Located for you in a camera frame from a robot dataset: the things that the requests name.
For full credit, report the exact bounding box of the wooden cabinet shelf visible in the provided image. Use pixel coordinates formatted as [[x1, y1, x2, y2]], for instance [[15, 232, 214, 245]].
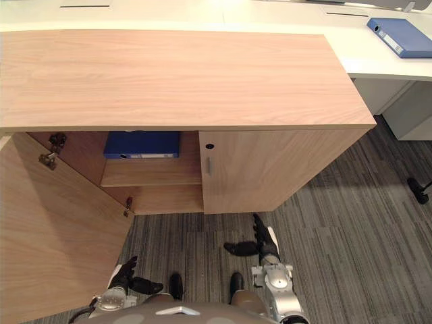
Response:
[[99, 157, 203, 188]]

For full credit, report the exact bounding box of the open wooden cabinet door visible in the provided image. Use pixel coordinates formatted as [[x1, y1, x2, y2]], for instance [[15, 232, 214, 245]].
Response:
[[0, 132, 135, 324]]

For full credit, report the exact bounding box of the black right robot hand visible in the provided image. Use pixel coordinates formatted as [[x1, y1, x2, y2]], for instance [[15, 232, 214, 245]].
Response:
[[223, 213, 280, 258]]

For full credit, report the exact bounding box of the blue folder with white label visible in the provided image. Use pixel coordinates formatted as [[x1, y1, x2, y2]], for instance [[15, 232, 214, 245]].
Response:
[[103, 130, 182, 160], [366, 17, 432, 59]]

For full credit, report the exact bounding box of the dark robot foot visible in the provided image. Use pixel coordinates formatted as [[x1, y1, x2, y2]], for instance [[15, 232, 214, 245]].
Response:
[[168, 272, 184, 301], [229, 271, 245, 298]]

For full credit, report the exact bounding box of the white office desk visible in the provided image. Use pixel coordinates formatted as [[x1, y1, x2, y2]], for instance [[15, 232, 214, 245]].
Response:
[[0, 0, 432, 82]]

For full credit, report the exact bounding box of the dark right robot foot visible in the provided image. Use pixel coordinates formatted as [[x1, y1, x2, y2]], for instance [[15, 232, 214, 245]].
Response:
[[229, 271, 245, 298]]

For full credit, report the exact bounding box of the closed wooden cabinet door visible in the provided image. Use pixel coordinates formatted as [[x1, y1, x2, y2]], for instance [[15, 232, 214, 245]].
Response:
[[198, 128, 372, 214]]

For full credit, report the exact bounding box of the dark left robot foot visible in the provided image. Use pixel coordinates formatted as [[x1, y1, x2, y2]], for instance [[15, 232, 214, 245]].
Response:
[[168, 272, 184, 301]]

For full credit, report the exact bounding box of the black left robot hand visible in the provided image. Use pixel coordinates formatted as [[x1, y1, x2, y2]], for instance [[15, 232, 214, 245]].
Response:
[[108, 255, 165, 294]]

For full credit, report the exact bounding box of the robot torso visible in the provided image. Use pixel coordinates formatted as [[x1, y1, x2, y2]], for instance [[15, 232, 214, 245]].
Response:
[[72, 290, 271, 324]]

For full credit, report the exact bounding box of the white desk pedestal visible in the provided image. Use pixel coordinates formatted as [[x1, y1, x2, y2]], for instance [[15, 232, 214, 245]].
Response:
[[350, 78, 432, 142]]

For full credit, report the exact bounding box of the wooden office cabinet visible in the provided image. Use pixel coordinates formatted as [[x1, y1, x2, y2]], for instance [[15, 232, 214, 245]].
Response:
[[0, 29, 377, 217]]

